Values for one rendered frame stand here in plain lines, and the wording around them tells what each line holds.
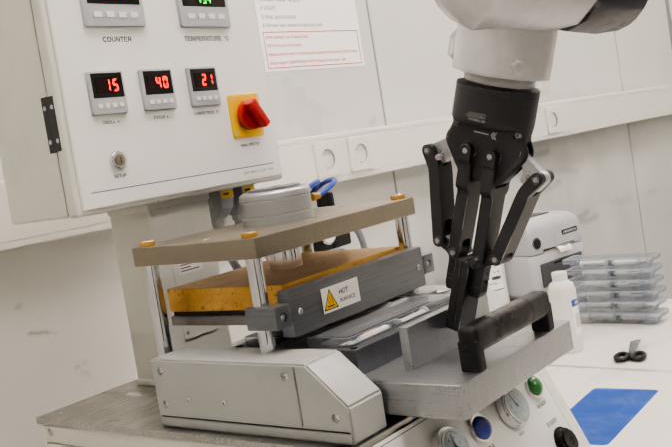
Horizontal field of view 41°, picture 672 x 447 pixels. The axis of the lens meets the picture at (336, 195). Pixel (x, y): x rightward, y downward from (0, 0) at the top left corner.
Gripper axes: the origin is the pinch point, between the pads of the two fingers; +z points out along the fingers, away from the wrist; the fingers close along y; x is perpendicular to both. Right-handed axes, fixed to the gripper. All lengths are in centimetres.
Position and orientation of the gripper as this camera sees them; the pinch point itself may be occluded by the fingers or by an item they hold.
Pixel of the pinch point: (465, 292)
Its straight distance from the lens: 88.0
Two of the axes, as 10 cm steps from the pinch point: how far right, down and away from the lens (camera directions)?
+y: 7.7, 2.5, -5.8
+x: 6.3, -1.4, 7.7
